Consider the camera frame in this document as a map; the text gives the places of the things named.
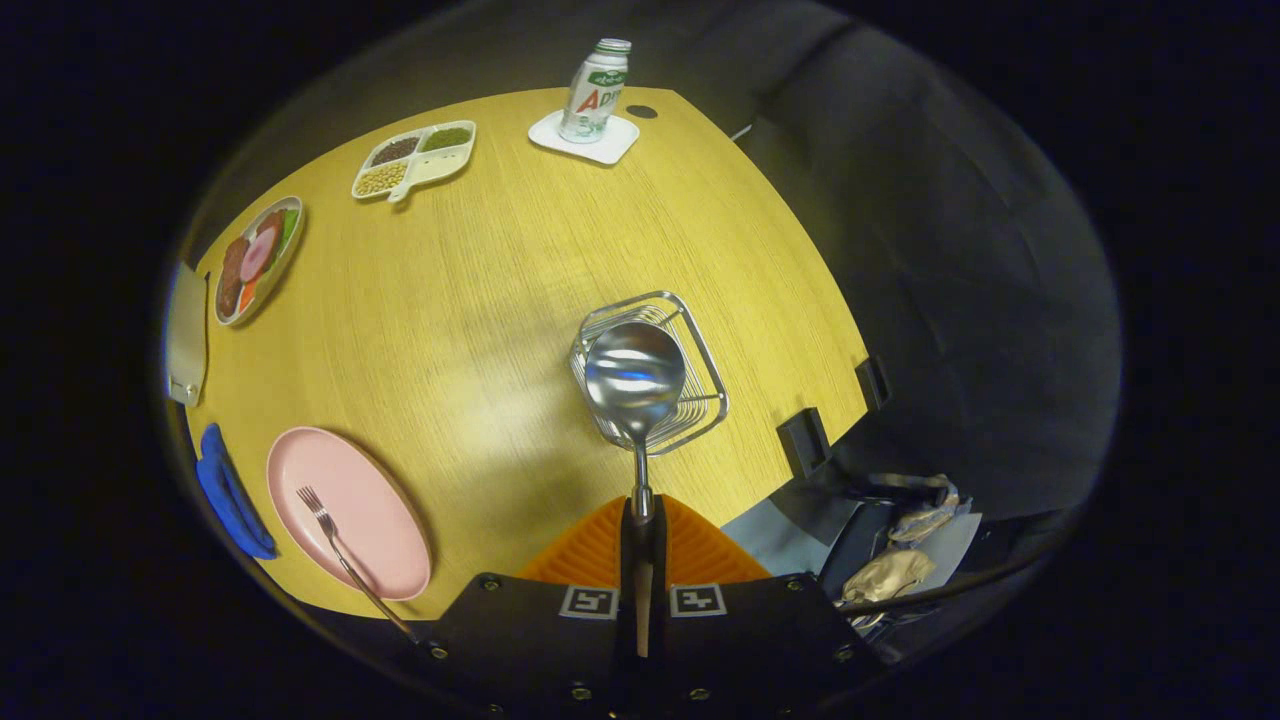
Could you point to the pink plate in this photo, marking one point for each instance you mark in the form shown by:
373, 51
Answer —
380, 520

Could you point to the green mung beans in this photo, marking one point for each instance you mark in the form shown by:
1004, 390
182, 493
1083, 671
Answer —
447, 138

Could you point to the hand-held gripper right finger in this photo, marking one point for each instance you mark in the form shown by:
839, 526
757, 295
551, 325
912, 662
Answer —
660, 550

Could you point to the black table clamp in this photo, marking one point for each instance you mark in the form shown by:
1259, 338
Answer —
873, 382
803, 443

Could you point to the beige crumpled bag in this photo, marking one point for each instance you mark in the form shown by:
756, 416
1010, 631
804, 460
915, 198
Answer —
890, 575

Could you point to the small brown meat piece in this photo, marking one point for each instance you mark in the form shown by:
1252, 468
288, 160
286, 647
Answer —
270, 224

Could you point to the long brown meat piece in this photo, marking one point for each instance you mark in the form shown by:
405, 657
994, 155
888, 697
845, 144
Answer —
232, 280

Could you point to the white drink bottle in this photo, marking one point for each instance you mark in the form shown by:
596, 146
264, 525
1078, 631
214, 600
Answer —
592, 95

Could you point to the white divided dish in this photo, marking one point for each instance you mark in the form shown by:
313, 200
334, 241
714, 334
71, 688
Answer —
440, 165

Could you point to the pink ham slice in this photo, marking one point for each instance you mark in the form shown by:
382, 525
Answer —
258, 255

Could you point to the blue towel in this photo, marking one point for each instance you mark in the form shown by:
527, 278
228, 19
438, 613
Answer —
228, 495

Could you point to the dark red beans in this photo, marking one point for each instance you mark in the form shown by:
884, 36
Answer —
395, 150

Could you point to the white square coaster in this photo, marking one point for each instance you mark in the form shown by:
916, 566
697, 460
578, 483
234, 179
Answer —
612, 148

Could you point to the black round table grommet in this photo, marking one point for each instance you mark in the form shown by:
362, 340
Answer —
641, 111

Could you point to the yellow soybeans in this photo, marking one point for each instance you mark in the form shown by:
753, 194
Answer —
381, 179

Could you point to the green lettuce leaf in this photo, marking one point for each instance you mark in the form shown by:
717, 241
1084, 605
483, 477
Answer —
289, 228

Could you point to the red tomato slice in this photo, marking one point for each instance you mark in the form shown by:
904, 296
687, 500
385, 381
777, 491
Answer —
246, 296

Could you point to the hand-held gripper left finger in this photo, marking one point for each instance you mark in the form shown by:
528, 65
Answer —
626, 550

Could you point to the white round food plate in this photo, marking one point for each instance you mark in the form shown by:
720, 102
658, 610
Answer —
270, 285

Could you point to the white toaster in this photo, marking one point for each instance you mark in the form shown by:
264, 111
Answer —
187, 335

